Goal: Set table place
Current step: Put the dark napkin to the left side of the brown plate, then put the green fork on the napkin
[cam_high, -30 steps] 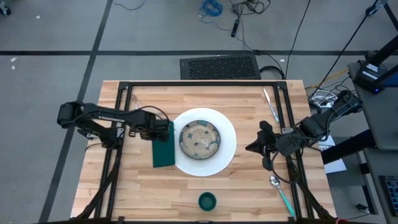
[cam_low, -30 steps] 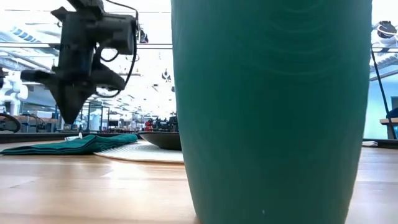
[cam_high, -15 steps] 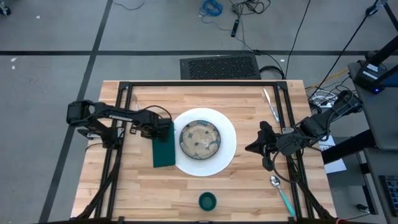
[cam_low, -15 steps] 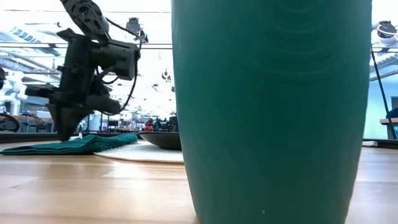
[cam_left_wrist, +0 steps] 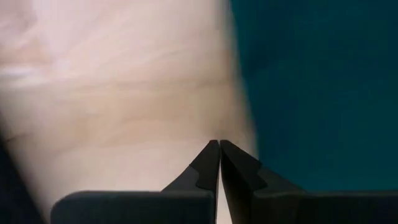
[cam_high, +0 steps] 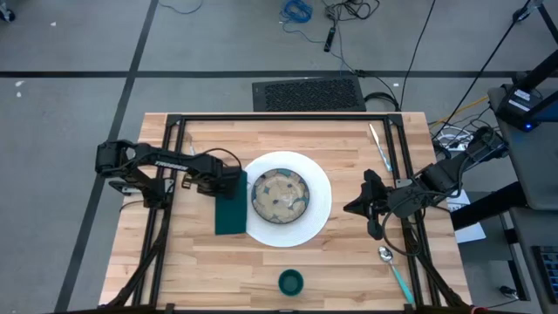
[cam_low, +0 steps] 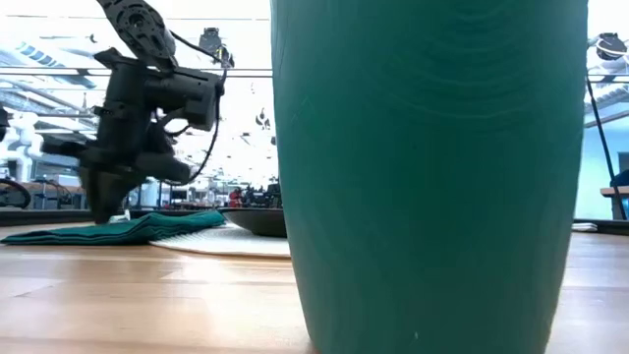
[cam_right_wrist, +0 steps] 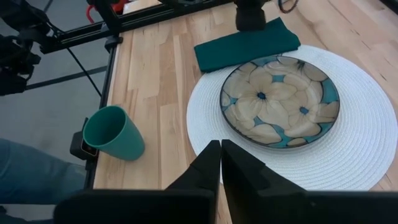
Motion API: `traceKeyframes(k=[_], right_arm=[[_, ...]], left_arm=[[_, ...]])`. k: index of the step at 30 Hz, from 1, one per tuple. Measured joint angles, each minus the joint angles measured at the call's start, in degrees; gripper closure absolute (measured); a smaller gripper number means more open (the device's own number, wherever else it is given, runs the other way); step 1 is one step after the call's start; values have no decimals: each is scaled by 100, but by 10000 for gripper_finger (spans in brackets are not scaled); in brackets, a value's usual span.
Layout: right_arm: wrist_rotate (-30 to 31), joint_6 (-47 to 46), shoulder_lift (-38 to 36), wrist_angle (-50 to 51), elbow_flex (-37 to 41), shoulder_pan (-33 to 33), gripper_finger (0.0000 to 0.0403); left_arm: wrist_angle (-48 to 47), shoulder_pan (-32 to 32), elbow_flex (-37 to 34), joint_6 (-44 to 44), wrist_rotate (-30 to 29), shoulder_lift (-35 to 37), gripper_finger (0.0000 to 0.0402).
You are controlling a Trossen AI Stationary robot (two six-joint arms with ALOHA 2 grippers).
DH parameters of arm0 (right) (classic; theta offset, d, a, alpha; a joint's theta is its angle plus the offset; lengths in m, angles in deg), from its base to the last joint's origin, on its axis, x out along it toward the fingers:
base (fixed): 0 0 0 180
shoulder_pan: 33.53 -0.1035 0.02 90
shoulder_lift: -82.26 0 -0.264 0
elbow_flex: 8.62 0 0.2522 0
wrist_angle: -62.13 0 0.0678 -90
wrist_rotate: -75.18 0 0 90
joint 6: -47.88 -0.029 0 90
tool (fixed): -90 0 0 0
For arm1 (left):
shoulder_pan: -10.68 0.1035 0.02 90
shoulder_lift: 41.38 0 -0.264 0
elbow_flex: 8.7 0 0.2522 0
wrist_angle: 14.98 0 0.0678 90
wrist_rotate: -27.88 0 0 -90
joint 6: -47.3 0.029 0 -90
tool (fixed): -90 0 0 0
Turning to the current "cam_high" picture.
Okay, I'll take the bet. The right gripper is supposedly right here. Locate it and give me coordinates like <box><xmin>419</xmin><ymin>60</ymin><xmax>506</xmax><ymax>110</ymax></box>
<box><xmin>343</xmin><ymin>168</ymin><xmax>419</xmax><ymax>241</ymax></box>

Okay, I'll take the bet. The dark green cloth napkin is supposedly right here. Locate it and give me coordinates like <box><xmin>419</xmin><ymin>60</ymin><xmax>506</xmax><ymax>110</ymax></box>
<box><xmin>214</xmin><ymin>170</ymin><xmax>248</xmax><ymax>236</ymax></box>

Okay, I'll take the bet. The silver spoon teal handle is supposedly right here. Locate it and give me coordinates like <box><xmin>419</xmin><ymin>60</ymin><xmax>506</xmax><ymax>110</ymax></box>
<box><xmin>378</xmin><ymin>245</ymin><xmax>416</xmax><ymax>305</ymax></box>

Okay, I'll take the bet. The patterned ceramic bowl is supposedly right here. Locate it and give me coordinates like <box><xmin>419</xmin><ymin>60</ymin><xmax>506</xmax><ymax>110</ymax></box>
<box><xmin>250</xmin><ymin>167</ymin><xmax>311</xmax><ymax>225</ymax></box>

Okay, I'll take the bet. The silver knife patterned handle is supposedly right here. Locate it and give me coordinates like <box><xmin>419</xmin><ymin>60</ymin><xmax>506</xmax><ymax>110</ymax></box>
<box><xmin>369</xmin><ymin>123</ymin><xmax>393</xmax><ymax>173</ymax></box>

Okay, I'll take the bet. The white round plate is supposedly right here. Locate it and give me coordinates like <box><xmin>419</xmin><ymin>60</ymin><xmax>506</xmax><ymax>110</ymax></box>
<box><xmin>243</xmin><ymin>150</ymin><xmax>333</xmax><ymax>249</ymax></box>

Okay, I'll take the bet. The dark green plastic cup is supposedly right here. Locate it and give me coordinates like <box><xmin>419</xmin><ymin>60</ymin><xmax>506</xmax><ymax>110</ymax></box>
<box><xmin>277</xmin><ymin>269</ymin><xmax>305</xmax><ymax>297</ymax></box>

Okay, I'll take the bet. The white paper sheet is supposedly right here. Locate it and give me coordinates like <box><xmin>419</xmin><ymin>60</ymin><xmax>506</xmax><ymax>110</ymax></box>
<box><xmin>445</xmin><ymin>189</ymin><xmax>487</xmax><ymax>244</ymax></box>

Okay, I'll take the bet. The black perforated floor grate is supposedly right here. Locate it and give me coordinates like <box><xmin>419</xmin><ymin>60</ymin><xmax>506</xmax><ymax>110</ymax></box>
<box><xmin>251</xmin><ymin>75</ymin><xmax>368</xmax><ymax>113</ymax></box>

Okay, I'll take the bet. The black desk leg bar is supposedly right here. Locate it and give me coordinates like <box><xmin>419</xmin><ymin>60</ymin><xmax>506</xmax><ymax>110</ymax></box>
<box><xmin>450</xmin><ymin>181</ymin><xmax>529</xmax><ymax>231</ymax></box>

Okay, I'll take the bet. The black box blue light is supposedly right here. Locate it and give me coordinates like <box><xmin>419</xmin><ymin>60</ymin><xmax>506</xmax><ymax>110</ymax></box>
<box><xmin>495</xmin><ymin>85</ymin><xmax>558</xmax><ymax>133</ymax></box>

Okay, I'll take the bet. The grey side desk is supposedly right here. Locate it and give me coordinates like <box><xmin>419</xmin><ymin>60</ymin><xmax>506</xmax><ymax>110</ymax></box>
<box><xmin>487</xmin><ymin>85</ymin><xmax>558</xmax><ymax>314</ymax></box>

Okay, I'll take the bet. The black keyboard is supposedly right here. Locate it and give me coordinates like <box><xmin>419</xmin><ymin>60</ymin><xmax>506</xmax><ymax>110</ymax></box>
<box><xmin>532</xmin><ymin>245</ymin><xmax>558</xmax><ymax>304</ymax></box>

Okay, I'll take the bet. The black stand beam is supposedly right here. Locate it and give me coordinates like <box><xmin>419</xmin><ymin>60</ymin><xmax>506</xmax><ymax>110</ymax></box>
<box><xmin>512</xmin><ymin>47</ymin><xmax>558</xmax><ymax>95</ymax></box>

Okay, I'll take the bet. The black tripod stand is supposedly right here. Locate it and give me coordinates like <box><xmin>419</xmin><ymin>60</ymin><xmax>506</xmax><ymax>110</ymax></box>
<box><xmin>512</xmin><ymin>0</ymin><xmax>558</xmax><ymax>44</ymax></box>

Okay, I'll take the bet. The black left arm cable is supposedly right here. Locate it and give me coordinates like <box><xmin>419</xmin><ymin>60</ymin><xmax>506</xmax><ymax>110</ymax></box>
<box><xmin>203</xmin><ymin>147</ymin><xmax>243</xmax><ymax>172</ymax></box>

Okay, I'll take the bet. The black aluminium table frame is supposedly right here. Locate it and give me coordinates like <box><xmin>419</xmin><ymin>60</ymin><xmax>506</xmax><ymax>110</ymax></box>
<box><xmin>104</xmin><ymin>113</ymin><xmax>472</xmax><ymax>314</ymax></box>

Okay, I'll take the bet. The yellow cable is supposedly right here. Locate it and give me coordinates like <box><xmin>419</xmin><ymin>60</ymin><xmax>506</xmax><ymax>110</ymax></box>
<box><xmin>439</xmin><ymin>95</ymin><xmax>490</xmax><ymax>126</ymax></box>

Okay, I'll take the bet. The long black floor cable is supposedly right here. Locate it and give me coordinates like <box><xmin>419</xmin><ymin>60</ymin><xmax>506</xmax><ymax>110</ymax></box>
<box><xmin>398</xmin><ymin>0</ymin><xmax>438</xmax><ymax>111</ymax></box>

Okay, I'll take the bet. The black tripod cable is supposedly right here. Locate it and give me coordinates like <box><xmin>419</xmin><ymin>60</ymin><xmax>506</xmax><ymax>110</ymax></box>
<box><xmin>431</xmin><ymin>3</ymin><xmax>534</xmax><ymax>140</ymax></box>

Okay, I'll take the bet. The blue coiled cable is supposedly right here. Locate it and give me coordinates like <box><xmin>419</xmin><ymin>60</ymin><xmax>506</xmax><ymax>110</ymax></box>
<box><xmin>278</xmin><ymin>0</ymin><xmax>357</xmax><ymax>74</ymax></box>

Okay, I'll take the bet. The tangled black cable bundle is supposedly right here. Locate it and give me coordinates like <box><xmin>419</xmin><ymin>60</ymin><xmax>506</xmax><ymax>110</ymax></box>
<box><xmin>322</xmin><ymin>0</ymin><xmax>381</xmax><ymax>22</ymax></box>

